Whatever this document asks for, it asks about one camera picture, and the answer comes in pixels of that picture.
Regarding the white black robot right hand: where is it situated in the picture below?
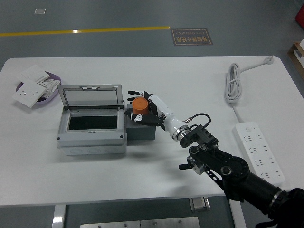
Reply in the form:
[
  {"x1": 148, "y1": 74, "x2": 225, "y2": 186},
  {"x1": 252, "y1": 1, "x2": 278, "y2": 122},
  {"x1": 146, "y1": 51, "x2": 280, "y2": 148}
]
[{"x1": 124, "y1": 89, "x2": 188, "y2": 138}]

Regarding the orange cylinder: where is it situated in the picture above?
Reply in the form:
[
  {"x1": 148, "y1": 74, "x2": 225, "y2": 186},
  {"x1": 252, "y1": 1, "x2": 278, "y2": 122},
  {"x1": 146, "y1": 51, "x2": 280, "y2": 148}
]
[{"x1": 132, "y1": 96, "x2": 149, "y2": 116}]

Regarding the grey electrical enclosure box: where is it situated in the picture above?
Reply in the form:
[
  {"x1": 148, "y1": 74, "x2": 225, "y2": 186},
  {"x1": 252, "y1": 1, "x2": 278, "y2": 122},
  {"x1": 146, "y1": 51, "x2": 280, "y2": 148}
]
[{"x1": 56, "y1": 84, "x2": 128, "y2": 156}]

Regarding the dark grey cube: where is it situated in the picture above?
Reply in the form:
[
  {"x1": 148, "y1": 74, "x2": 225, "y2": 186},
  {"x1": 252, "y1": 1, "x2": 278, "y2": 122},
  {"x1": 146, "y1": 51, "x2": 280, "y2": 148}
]
[{"x1": 125, "y1": 104, "x2": 157, "y2": 141}]

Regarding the red box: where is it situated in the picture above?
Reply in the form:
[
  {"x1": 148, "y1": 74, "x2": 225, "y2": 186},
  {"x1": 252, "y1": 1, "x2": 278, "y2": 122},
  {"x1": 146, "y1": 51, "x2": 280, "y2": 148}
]
[{"x1": 294, "y1": 4, "x2": 304, "y2": 26}]

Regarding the brown floor sign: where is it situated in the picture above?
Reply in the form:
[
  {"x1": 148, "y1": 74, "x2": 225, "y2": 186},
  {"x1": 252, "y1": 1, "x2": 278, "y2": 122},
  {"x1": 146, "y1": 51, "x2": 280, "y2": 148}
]
[{"x1": 171, "y1": 28, "x2": 214, "y2": 47}]

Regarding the white power strip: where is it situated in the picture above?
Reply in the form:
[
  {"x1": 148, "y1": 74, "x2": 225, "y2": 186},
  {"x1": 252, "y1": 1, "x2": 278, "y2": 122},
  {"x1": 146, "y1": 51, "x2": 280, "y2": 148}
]
[{"x1": 232, "y1": 121, "x2": 285, "y2": 187}]

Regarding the purple tray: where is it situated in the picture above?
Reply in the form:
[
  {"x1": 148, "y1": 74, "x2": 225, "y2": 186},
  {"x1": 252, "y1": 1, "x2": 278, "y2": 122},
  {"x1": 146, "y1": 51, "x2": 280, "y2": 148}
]
[{"x1": 15, "y1": 71, "x2": 62, "y2": 105}]

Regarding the white multi-hole socket plate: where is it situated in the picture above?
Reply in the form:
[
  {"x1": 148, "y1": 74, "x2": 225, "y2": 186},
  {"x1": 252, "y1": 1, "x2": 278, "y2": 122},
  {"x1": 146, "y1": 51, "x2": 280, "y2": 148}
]
[{"x1": 38, "y1": 78, "x2": 61, "y2": 99}]

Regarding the white table leg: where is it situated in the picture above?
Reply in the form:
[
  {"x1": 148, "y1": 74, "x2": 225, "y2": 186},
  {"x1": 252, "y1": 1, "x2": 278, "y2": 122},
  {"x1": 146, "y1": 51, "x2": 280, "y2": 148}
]
[
  {"x1": 229, "y1": 200, "x2": 247, "y2": 228},
  {"x1": 51, "y1": 204, "x2": 67, "y2": 228}
]

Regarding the wooden crate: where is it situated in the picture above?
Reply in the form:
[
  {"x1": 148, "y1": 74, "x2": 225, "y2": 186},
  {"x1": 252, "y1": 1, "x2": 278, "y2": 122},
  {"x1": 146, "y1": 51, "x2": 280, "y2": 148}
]
[{"x1": 287, "y1": 39, "x2": 304, "y2": 80}]

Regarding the white power cord with plug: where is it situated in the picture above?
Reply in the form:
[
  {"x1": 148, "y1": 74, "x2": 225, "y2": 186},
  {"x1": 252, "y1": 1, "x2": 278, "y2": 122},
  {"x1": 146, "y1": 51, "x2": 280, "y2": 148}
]
[{"x1": 224, "y1": 55, "x2": 276, "y2": 124}]

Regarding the metal table bracket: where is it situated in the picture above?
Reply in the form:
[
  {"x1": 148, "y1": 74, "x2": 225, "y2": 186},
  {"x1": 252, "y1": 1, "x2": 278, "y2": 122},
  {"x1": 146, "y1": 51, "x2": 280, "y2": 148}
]
[{"x1": 189, "y1": 196, "x2": 211, "y2": 212}]

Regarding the metal base plate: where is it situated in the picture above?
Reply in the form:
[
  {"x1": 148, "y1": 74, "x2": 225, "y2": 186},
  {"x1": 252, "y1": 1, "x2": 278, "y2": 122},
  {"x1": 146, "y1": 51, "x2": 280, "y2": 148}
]
[{"x1": 80, "y1": 216, "x2": 200, "y2": 228}]

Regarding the white wall switch plate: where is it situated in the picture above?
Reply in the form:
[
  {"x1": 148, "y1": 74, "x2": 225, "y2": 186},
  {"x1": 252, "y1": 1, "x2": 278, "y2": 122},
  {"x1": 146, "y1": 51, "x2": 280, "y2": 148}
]
[{"x1": 19, "y1": 64, "x2": 50, "y2": 83}]

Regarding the white wall socket plate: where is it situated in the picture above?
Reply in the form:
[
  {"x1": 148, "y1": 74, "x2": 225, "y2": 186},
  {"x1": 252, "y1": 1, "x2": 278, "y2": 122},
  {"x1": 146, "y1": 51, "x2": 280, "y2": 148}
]
[{"x1": 12, "y1": 79, "x2": 48, "y2": 109}]

